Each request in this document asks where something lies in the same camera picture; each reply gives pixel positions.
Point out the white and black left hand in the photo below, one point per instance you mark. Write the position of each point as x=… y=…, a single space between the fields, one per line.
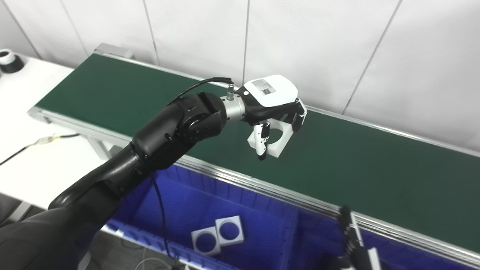
x=273 y=92

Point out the white and black right hand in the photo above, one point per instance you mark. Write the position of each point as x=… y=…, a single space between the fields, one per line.
x=356 y=258

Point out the white square part with hole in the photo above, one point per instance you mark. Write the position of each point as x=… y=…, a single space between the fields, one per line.
x=238 y=238
x=198 y=236
x=279 y=148

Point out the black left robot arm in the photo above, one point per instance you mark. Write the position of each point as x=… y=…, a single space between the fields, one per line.
x=180 y=123

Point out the blue bin with black parts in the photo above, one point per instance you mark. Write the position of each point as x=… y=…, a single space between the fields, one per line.
x=318 y=240

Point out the blue bin with white parts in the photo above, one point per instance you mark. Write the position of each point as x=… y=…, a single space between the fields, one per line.
x=195 y=202

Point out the grey conveyor end box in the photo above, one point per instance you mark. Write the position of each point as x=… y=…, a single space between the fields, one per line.
x=112 y=50

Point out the aluminium conveyor support leg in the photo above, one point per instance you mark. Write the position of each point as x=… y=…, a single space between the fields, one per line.
x=98 y=148

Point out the black and white round cup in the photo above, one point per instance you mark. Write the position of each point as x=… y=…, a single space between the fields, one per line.
x=10 y=63

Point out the green conveyor with aluminium frame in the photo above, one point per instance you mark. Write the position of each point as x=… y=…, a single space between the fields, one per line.
x=356 y=168

